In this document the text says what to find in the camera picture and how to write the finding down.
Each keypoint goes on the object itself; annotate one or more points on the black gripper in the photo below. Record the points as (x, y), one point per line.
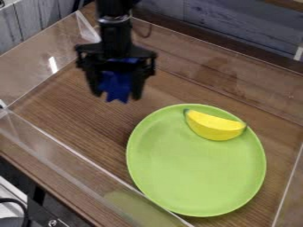
(96, 58)

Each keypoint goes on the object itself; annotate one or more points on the blue star-shaped block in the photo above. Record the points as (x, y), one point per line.
(116, 75)

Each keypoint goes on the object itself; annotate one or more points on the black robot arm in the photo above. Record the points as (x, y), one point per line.
(113, 18)

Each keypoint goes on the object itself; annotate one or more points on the green plate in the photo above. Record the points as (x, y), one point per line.
(189, 175)

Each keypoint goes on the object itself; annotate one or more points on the yellow banana-shaped sponge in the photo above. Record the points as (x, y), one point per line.
(211, 127)

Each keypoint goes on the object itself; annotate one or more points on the black metal equipment corner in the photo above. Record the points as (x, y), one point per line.
(47, 216)

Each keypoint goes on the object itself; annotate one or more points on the clear acrylic enclosure wall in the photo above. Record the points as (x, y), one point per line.
(64, 137)

